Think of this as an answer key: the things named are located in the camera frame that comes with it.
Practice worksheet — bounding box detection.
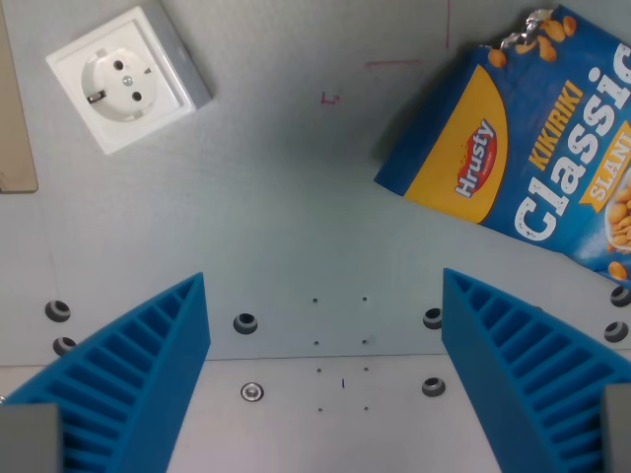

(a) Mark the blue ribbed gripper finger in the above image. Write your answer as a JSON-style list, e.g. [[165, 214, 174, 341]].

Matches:
[[2, 271, 212, 473], [441, 267, 631, 473]]

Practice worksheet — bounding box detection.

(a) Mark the blue peanut snack bag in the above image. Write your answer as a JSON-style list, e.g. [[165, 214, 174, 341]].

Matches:
[[373, 4, 631, 290]]

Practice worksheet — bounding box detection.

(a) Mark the beige wooden board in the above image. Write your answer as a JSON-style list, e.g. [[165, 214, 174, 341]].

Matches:
[[0, 4, 39, 194]]

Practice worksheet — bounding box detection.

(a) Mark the white wall power socket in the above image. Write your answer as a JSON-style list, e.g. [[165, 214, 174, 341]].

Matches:
[[45, 4, 214, 157]]

